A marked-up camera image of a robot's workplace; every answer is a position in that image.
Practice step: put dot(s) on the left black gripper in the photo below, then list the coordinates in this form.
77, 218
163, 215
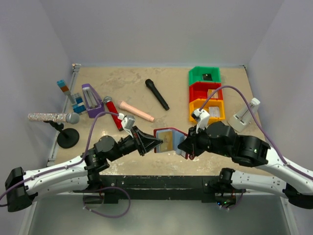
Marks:
143, 142

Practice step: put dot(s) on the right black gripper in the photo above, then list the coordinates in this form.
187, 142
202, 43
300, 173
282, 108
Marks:
190, 144

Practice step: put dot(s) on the red leather card holder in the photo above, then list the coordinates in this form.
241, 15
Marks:
178, 137

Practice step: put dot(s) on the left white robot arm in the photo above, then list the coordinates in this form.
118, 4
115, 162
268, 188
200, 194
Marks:
81, 173

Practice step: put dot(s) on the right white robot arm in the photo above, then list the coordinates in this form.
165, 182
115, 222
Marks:
249, 151

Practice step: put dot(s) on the grey card in yellow bin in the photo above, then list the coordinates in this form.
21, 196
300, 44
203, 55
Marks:
214, 111

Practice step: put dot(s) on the tan card in red bin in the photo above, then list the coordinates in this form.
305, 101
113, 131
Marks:
212, 94

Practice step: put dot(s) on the black card in green bin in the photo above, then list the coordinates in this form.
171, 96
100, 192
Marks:
207, 77

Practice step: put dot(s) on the yellow storage bin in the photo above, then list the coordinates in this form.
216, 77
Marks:
196, 104

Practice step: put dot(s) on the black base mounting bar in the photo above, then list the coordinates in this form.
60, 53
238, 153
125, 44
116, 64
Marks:
195, 188

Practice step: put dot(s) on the pink microphone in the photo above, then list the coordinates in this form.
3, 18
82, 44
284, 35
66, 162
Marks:
125, 106

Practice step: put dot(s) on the red microphone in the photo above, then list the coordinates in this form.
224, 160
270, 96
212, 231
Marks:
111, 108

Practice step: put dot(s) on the red storage bin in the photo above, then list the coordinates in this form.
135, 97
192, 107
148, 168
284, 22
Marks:
202, 90

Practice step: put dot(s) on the white metronome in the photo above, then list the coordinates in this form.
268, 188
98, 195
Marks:
240, 120

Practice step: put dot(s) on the black microphone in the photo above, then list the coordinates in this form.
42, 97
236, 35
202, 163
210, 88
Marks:
150, 85

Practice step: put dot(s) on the purple metronome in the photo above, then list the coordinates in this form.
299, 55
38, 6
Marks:
94, 103

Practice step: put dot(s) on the green storage bin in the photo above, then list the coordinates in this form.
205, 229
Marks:
195, 74

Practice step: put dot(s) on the glitter silver microphone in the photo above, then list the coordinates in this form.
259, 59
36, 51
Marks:
72, 118

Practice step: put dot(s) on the black microphone stand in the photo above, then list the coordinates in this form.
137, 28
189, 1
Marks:
67, 138

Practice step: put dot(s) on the blue toy brick tower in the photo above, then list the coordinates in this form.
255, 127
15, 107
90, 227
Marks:
75, 99

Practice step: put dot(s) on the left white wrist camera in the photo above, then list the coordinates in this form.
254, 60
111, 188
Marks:
127, 122

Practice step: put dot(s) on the left aluminium frame rail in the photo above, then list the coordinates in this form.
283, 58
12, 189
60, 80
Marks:
70, 84

